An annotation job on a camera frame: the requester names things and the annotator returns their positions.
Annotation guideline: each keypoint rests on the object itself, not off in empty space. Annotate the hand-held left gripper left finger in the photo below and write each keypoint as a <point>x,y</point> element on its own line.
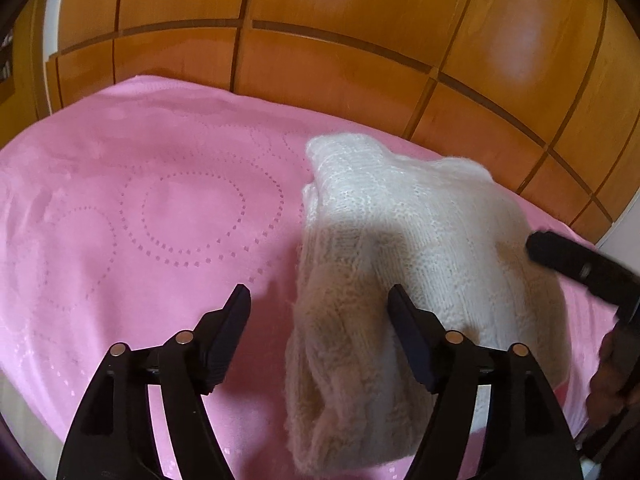
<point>230,330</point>

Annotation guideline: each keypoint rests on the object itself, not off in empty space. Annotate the beige bed mattress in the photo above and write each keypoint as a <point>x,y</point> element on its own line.
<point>30,410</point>

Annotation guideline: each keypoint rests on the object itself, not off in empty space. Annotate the white knitted sweater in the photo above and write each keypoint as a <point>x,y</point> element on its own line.
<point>425,220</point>

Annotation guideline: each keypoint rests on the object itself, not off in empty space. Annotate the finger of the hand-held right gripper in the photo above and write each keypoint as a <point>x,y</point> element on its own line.
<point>575,265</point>

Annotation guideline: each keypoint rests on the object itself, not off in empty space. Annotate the wooden wardrobe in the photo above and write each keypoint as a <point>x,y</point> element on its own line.
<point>325,60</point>

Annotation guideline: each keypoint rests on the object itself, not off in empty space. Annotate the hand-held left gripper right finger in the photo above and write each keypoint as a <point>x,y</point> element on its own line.
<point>407,330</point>

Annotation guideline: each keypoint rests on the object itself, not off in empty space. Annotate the pink blanket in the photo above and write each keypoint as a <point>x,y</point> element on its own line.
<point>125,170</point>

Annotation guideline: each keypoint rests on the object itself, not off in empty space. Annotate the person's right hand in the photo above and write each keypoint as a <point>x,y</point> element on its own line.
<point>617,365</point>

